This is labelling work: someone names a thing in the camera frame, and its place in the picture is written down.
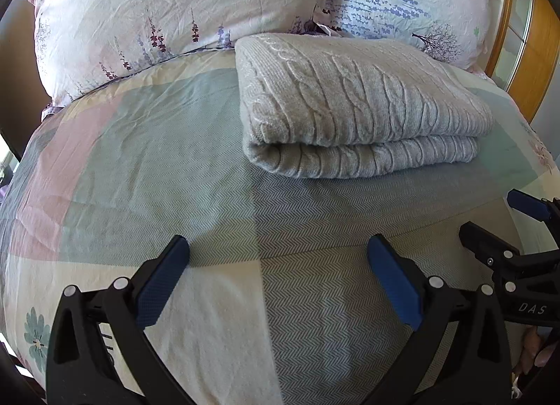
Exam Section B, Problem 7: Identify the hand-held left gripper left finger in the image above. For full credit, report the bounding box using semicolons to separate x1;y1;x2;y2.
45;234;194;405

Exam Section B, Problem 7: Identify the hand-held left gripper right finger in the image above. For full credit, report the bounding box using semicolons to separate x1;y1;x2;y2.
366;234;513;405

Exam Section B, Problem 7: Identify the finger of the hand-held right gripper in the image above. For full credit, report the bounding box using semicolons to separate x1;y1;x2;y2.
458;221;523;267
506;189;560;223

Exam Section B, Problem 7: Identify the grey cable-knit sweater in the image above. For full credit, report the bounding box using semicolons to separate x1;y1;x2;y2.
235;33;495;179

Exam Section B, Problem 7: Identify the person's right hand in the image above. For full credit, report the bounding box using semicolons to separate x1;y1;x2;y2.
511;325;553;388

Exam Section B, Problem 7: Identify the pastel patchwork quilt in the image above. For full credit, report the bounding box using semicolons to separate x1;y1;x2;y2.
0;49;560;405

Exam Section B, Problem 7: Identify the wooden wardrobe with glass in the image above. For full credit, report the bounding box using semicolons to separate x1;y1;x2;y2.
485;0;560;122

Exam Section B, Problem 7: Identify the pale blue floral pillow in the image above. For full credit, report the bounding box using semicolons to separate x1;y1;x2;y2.
289;0;500;78

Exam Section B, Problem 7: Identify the pink floral pillow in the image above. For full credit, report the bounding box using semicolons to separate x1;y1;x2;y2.
27;0;327;107

